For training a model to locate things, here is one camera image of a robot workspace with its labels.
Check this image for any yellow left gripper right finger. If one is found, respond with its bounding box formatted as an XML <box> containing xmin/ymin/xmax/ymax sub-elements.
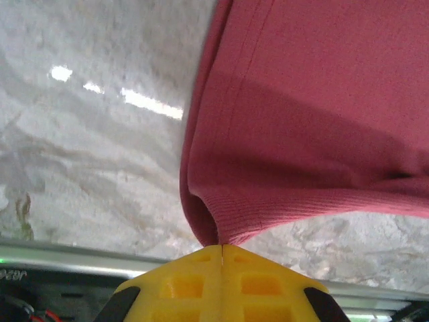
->
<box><xmin>221</xmin><ymin>244</ymin><xmax>351</xmax><ymax>322</ymax></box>

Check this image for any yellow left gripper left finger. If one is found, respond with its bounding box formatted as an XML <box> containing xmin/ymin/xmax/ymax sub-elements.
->
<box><xmin>97</xmin><ymin>244</ymin><xmax>223</xmax><ymax>322</ymax></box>

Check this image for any red tank top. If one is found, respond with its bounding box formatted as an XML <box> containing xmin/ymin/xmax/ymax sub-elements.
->
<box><xmin>180</xmin><ymin>0</ymin><xmax>429</xmax><ymax>246</ymax></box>

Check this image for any aluminium frame cross rail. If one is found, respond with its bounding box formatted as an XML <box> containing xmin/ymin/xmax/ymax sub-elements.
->
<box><xmin>0</xmin><ymin>239</ymin><xmax>429</xmax><ymax>316</ymax></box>

